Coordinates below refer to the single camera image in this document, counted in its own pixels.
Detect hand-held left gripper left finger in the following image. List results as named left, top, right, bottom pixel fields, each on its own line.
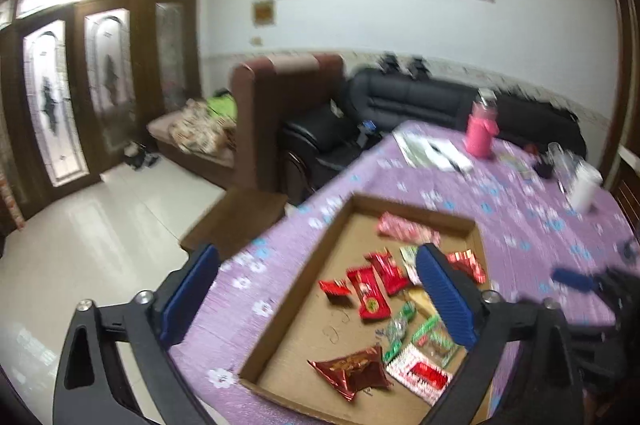
left=52, top=244, right=221, bottom=425

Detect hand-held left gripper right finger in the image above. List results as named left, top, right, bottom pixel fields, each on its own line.
left=415, top=243, right=588, bottom=425

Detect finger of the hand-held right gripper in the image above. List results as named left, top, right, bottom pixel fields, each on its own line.
left=551, top=267, right=596, bottom=293

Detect clear green-striped snack packet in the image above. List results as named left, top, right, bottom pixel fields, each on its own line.
left=412, top=316, right=465, bottom=367

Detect red figure-print snack packet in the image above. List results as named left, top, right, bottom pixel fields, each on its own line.
left=346, top=266, right=391, bottom=321

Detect white red snack packet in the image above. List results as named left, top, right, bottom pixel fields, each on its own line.
left=387, top=345, right=453, bottom=406

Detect small red snack packet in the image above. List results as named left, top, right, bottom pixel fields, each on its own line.
left=318, top=279, right=353, bottom=303

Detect dark red triangular snack packet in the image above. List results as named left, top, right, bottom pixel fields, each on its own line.
left=307, top=345, right=393, bottom=402

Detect cardboard box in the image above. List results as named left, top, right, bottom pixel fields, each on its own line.
left=239, top=194, right=493, bottom=425

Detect beige snack packet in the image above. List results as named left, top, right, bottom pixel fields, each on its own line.
left=407, top=287, right=436, bottom=316

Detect red foil snack packet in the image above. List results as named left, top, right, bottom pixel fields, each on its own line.
left=446, top=251, right=487, bottom=285

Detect white green snack packet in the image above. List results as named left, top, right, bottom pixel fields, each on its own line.
left=400, top=246, right=426, bottom=286

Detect glossy red snack packet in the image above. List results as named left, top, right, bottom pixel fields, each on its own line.
left=364, top=247, right=411, bottom=296

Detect red patterned snack packet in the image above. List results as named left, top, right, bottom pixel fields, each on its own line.
left=377, top=211, right=442, bottom=246

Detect white cup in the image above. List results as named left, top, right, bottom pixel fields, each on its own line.
left=567, top=160, right=604, bottom=212

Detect wooden chair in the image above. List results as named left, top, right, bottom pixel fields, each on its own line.
left=607, top=145, right=640, bottom=231

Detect clear cup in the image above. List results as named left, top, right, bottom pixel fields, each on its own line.
left=547, top=142, right=576, bottom=178

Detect dark shoes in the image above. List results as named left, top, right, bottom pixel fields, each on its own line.
left=122, top=142, right=161, bottom=170

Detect papers with pen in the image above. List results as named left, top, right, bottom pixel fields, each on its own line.
left=392, top=130, right=474, bottom=173

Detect floral blanket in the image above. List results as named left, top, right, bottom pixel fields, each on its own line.
left=168, top=99, right=236, bottom=154

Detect pink bottle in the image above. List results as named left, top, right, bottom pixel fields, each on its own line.
left=465, top=89, right=499, bottom=159

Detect green cloth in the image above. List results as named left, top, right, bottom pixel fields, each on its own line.
left=207, top=92, right=238, bottom=121

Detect black leather armchair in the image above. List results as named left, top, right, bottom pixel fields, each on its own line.
left=280, top=102, right=371, bottom=201

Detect black leather sofa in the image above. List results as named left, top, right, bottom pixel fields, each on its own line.
left=347, top=68, right=586, bottom=156

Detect brown sofa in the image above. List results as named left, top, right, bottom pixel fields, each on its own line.
left=146, top=54, right=346, bottom=191

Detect wooden glass doors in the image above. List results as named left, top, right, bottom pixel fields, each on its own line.
left=0, top=0, right=201, bottom=226

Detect small wall picture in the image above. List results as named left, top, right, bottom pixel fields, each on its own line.
left=251, top=0, right=277, bottom=27

